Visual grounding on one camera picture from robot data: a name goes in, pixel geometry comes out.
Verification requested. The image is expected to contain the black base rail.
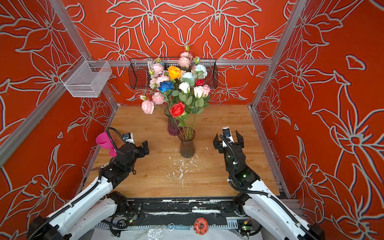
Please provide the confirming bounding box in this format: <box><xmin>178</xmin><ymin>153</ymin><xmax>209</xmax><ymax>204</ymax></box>
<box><xmin>127</xmin><ymin>197</ymin><xmax>250</xmax><ymax>228</ymax></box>

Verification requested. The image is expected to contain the magenta plastic goblet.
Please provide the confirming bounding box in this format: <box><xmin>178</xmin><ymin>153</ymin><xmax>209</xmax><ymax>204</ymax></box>
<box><xmin>96</xmin><ymin>132</ymin><xmax>117</xmax><ymax>158</ymax></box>

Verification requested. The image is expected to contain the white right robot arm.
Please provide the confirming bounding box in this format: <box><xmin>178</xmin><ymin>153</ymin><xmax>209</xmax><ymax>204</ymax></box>
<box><xmin>213</xmin><ymin>127</ymin><xmax>325</xmax><ymax>240</ymax></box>

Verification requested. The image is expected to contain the white rose stem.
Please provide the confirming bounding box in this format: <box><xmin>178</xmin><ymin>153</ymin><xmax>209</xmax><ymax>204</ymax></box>
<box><xmin>176</xmin><ymin>82</ymin><xmax>206</xmax><ymax>141</ymax></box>

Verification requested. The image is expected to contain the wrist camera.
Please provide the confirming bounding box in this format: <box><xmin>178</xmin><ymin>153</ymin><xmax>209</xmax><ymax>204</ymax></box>
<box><xmin>123</xmin><ymin>133</ymin><xmax>135</xmax><ymax>144</ymax></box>
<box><xmin>222</xmin><ymin>127</ymin><xmax>235</xmax><ymax>148</ymax></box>

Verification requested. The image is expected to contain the pink peony stem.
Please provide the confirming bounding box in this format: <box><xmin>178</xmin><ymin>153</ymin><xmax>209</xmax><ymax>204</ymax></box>
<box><xmin>148</xmin><ymin>58</ymin><xmax>165</xmax><ymax>90</ymax></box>
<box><xmin>178</xmin><ymin>45</ymin><xmax>193</xmax><ymax>69</ymax></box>
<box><xmin>140</xmin><ymin>75</ymin><xmax>170</xmax><ymax>115</ymax></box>

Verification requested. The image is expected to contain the brown ribbed glass vase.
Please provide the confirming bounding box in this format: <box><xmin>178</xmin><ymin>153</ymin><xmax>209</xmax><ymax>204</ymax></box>
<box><xmin>178</xmin><ymin>127</ymin><xmax>196</xmax><ymax>159</ymax></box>

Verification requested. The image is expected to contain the white mesh wall basket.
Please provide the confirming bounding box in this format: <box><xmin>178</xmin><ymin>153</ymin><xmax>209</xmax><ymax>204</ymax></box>
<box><xmin>59</xmin><ymin>56</ymin><xmax>112</xmax><ymax>98</ymax></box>

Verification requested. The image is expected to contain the red rose stem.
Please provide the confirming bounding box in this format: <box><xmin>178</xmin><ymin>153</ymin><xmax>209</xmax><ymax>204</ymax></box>
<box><xmin>195</xmin><ymin>79</ymin><xmax>205</xmax><ymax>87</ymax></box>
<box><xmin>170</xmin><ymin>102</ymin><xmax>186</xmax><ymax>122</ymax></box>

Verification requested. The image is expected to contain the purple ribbed glass vase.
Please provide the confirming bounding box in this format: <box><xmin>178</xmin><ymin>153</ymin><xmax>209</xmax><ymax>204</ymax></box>
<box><xmin>165</xmin><ymin>111</ymin><xmax>180</xmax><ymax>136</ymax></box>

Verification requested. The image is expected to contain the pink rose stem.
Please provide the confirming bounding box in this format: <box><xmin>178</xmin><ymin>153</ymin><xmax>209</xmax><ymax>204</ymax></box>
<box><xmin>193</xmin><ymin>85</ymin><xmax>211</xmax><ymax>129</ymax></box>

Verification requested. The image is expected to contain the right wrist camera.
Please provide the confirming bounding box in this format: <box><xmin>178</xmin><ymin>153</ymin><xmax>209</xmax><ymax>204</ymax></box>
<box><xmin>222</xmin><ymin>127</ymin><xmax>235</xmax><ymax>148</ymax></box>

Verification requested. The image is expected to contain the small pink white spray stem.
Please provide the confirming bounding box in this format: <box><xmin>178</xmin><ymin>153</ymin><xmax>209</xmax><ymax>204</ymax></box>
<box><xmin>181</xmin><ymin>57</ymin><xmax>208</xmax><ymax>87</ymax></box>

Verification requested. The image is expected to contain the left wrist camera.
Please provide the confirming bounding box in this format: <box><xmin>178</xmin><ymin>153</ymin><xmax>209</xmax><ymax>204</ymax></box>
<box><xmin>123</xmin><ymin>133</ymin><xmax>135</xmax><ymax>144</ymax></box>

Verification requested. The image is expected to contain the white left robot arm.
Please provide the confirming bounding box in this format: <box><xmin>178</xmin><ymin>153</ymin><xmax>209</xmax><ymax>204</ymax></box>
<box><xmin>27</xmin><ymin>141</ymin><xmax>150</xmax><ymax>240</ymax></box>

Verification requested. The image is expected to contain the black wire wall basket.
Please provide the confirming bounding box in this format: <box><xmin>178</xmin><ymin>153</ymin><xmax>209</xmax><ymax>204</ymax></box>
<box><xmin>128</xmin><ymin>57</ymin><xmax>219</xmax><ymax>90</ymax></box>

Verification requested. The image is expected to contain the orange rose stem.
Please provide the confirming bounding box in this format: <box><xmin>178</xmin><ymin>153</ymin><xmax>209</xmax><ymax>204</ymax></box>
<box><xmin>168</xmin><ymin>66</ymin><xmax>182</xmax><ymax>80</ymax></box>

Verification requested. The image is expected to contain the blue flower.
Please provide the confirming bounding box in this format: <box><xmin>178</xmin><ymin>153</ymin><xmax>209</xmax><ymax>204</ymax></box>
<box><xmin>159</xmin><ymin>81</ymin><xmax>175</xmax><ymax>121</ymax></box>

